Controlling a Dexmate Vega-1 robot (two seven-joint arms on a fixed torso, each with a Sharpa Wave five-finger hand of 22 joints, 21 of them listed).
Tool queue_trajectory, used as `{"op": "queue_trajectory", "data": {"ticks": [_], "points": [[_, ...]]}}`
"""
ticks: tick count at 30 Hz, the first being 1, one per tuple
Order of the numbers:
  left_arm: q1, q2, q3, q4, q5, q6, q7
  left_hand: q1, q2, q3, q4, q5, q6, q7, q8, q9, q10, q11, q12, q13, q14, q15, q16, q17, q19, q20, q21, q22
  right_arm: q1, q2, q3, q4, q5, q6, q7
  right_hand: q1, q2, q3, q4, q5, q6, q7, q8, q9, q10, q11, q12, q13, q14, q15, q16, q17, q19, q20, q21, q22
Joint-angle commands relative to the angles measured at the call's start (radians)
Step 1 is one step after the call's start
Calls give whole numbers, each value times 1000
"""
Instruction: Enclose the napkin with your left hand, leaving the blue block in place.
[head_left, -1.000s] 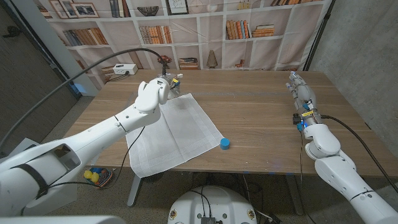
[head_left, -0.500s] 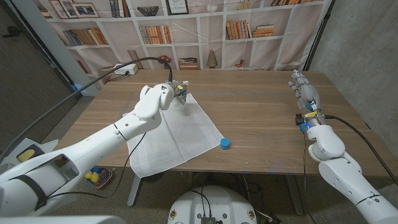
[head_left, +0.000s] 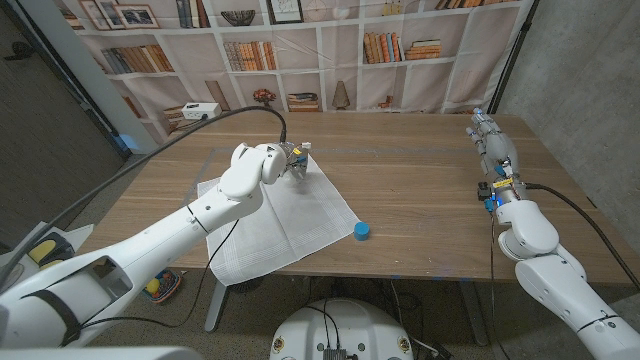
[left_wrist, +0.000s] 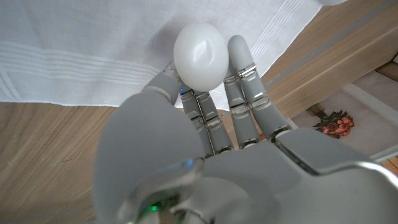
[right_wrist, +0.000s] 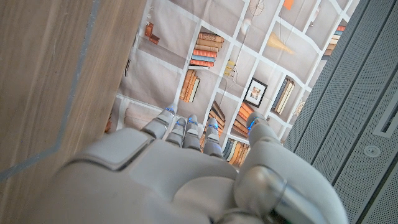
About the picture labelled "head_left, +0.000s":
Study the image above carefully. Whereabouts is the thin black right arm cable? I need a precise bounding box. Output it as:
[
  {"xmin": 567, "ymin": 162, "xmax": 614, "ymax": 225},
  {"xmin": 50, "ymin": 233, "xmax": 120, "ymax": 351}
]
[{"xmin": 487, "ymin": 209, "xmax": 511, "ymax": 360}]

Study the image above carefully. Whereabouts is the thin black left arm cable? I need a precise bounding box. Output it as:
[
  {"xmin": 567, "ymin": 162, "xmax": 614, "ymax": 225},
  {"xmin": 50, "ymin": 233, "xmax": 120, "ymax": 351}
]
[{"xmin": 79, "ymin": 218, "xmax": 241, "ymax": 330}]

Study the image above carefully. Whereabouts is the black power strip cord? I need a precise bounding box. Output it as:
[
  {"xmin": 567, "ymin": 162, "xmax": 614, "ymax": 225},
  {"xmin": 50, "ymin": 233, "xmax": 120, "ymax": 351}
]
[{"xmin": 172, "ymin": 115, "xmax": 210, "ymax": 134}]

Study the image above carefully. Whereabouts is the white box device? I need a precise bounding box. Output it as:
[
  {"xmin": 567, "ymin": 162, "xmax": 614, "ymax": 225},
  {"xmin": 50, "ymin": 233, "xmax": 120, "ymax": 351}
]
[{"xmin": 180, "ymin": 102, "xmax": 223, "ymax": 122}]

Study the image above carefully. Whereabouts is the yellow black foot pedal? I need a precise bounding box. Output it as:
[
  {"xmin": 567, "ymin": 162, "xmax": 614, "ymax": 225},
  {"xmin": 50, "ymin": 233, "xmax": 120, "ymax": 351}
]
[{"xmin": 25, "ymin": 231, "xmax": 76, "ymax": 266}]

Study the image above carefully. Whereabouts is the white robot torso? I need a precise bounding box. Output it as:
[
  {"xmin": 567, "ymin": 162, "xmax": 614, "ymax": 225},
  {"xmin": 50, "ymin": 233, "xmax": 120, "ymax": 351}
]
[{"xmin": 269, "ymin": 298, "xmax": 415, "ymax": 360}]

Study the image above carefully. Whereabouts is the printed bookshelf backdrop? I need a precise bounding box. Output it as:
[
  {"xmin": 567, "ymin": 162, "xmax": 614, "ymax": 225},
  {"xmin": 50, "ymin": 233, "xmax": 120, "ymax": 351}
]
[{"xmin": 52, "ymin": 0, "xmax": 536, "ymax": 146}]

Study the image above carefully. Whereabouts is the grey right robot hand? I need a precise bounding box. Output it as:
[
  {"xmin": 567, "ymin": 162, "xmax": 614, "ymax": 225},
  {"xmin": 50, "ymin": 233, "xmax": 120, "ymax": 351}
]
[{"xmin": 465, "ymin": 107, "xmax": 529, "ymax": 201}]

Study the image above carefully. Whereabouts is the black torso cable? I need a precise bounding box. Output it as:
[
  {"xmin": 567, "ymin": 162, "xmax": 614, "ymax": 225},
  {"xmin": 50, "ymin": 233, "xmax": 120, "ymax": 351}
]
[{"xmin": 304, "ymin": 298, "xmax": 346, "ymax": 351}]

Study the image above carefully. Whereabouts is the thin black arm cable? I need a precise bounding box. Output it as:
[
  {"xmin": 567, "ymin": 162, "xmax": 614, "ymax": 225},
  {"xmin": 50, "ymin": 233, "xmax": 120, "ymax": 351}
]
[
  {"xmin": 487, "ymin": 209, "xmax": 511, "ymax": 360},
  {"xmin": 79, "ymin": 218, "xmax": 241, "ymax": 330}
]

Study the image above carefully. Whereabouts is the white cloth napkin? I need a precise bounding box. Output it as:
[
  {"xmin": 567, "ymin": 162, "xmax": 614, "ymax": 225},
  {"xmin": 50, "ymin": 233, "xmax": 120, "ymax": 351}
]
[{"xmin": 197, "ymin": 153, "xmax": 361, "ymax": 287}]

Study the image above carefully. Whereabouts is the grey table leg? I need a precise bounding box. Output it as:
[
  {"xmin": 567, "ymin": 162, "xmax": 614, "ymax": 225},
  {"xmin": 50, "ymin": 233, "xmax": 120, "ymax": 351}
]
[
  {"xmin": 458, "ymin": 280, "xmax": 490, "ymax": 347},
  {"xmin": 204, "ymin": 280, "xmax": 232, "ymax": 332}
]

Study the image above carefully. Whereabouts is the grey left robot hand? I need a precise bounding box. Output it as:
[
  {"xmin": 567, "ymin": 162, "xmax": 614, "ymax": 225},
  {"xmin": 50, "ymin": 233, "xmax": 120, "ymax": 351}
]
[{"xmin": 279, "ymin": 141, "xmax": 312, "ymax": 182}]

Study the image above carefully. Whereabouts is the grey sneaker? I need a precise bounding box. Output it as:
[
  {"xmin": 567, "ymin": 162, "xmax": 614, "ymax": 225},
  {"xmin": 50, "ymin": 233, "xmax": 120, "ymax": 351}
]
[{"xmin": 0, "ymin": 262, "xmax": 25, "ymax": 294}]

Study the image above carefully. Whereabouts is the white floor board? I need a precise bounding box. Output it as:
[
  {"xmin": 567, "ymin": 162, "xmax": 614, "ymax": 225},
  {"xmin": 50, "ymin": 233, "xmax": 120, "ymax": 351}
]
[{"xmin": 0, "ymin": 221, "xmax": 95, "ymax": 296}]

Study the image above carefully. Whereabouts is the colourful toy basket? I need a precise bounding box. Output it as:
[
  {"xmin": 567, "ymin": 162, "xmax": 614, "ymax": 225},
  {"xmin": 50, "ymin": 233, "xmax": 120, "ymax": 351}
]
[{"xmin": 141, "ymin": 268, "xmax": 183, "ymax": 305}]

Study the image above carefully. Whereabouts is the black door handle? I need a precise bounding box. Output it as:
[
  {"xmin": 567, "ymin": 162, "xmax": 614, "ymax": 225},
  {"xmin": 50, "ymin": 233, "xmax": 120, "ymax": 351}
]
[{"xmin": 3, "ymin": 40, "xmax": 35, "ymax": 62}]

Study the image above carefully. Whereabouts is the black round ribbed disc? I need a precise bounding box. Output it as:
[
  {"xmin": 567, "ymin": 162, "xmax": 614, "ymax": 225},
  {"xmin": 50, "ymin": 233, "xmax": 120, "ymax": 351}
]
[{"xmin": 230, "ymin": 277, "xmax": 265, "ymax": 295}]

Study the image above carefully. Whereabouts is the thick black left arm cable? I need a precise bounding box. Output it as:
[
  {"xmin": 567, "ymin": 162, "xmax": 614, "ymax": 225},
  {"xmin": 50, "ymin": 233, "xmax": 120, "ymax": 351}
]
[{"xmin": 0, "ymin": 105, "xmax": 289, "ymax": 294}]

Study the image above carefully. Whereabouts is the black backdrop stand pole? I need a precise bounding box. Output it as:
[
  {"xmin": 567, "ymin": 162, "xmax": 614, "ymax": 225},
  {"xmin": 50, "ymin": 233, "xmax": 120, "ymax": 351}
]
[{"xmin": 487, "ymin": 0, "xmax": 541, "ymax": 115}]

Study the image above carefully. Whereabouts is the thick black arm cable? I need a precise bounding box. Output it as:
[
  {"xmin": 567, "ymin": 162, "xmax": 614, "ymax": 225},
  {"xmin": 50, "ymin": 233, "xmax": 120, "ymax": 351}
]
[
  {"xmin": 0, "ymin": 105, "xmax": 289, "ymax": 294},
  {"xmin": 523, "ymin": 182, "xmax": 640, "ymax": 291}
]

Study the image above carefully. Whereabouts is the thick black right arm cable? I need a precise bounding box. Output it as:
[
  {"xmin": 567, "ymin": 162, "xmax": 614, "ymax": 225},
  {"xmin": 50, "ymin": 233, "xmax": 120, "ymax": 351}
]
[{"xmin": 523, "ymin": 182, "xmax": 640, "ymax": 291}]

